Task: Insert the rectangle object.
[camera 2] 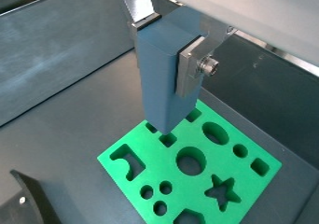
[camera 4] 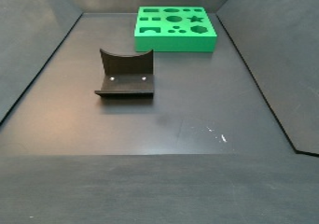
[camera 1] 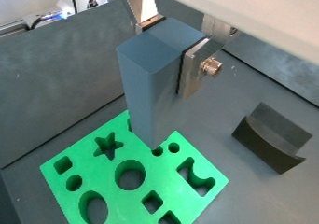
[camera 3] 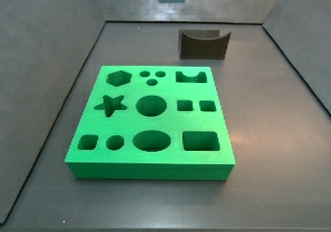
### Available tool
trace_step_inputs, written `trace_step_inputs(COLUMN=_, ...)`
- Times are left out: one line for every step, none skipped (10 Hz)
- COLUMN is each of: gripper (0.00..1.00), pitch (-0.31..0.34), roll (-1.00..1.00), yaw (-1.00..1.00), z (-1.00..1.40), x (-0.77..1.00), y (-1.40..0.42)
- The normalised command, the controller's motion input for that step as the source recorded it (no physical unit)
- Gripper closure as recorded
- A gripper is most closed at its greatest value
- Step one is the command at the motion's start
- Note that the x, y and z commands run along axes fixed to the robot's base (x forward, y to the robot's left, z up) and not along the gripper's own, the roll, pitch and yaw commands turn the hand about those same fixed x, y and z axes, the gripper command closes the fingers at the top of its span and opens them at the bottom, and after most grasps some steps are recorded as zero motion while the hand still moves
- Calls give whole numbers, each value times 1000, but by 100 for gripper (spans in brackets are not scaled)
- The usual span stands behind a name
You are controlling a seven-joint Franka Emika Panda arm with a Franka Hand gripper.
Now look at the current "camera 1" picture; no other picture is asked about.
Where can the green shape sorter board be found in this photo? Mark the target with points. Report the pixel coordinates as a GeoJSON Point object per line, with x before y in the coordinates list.
{"type": "Point", "coordinates": [110, 180]}

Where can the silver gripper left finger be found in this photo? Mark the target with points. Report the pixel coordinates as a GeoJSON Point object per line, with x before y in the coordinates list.
{"type": "Point", "coordinates": [145, 14]}

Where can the blue-grey rectangular block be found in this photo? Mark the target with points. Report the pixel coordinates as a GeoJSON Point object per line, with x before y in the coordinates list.
{"type": "Point", "coordinates": [149, 60]}

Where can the aluminium frame rail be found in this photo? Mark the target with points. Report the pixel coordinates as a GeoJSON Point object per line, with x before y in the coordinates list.
{"type": "Point", "coordinates": [33, 20]}

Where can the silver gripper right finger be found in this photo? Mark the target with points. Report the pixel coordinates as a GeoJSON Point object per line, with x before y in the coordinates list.
{"type": "Point", "coordinates": [199, 61]}

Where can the black curved holder block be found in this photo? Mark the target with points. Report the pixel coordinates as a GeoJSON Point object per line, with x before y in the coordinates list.
{"type": "Point", "coordinates": [272, 138]}

